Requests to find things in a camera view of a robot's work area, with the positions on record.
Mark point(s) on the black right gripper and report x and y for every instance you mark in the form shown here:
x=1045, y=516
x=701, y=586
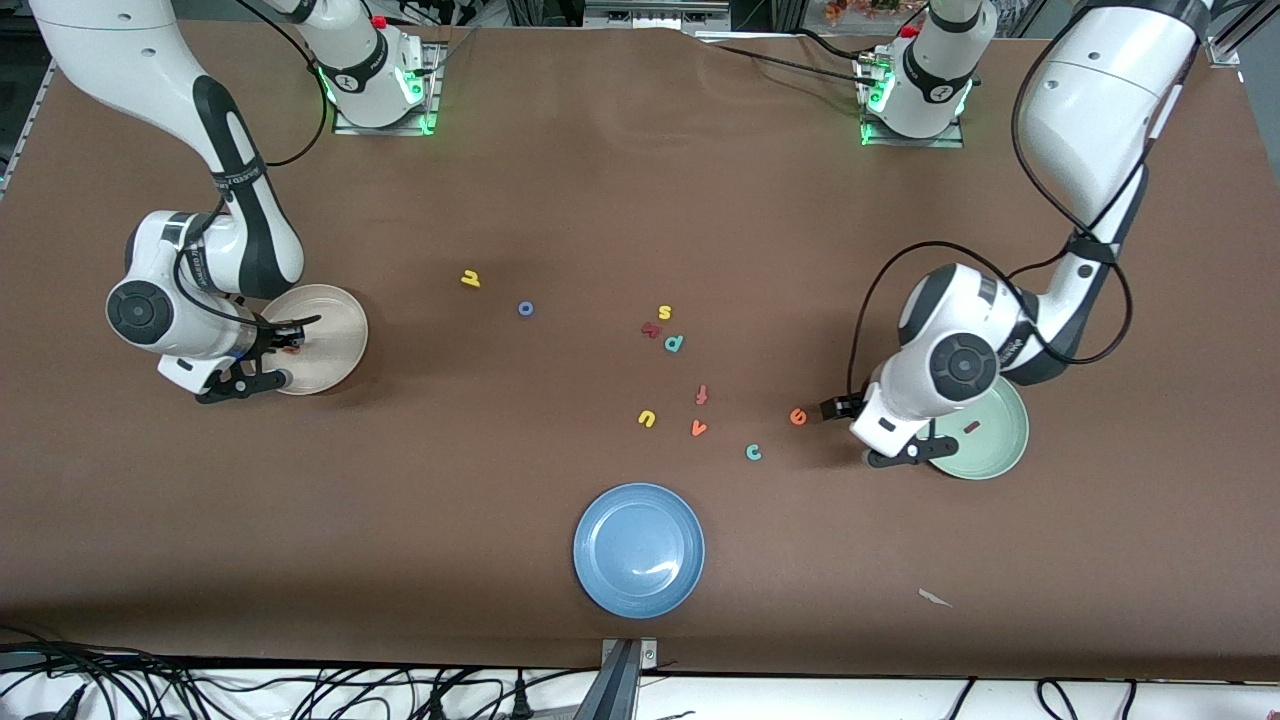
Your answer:
x=268, y=337

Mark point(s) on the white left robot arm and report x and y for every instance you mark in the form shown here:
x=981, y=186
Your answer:
x=965, y=368

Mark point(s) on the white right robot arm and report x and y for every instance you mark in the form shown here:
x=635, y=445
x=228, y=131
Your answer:
x=140, y=310

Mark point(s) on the beige round plate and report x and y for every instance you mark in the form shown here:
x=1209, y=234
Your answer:
x=335, y=350

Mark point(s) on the green round plate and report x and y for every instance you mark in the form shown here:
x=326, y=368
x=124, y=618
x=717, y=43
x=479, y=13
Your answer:
x=995, y=450

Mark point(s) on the white paper scrap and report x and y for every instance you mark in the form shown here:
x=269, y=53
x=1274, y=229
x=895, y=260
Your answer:
x=935, y=598

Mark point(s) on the blue round plate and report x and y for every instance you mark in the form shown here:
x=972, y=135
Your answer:
x=639, y=551

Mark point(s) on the brown table cover sheet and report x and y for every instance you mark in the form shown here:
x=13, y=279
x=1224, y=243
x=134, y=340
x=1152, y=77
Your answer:
x=640, y=200

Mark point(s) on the grey metal equipment panel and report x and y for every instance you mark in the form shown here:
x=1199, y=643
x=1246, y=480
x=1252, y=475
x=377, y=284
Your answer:
x=655, y=15

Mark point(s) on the metal camera mounting post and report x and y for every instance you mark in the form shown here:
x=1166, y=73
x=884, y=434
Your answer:
x=615, y=690

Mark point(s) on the aluminium frame profile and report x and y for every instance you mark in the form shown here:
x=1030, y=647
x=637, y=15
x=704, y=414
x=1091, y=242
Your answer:
x=1225, y=48

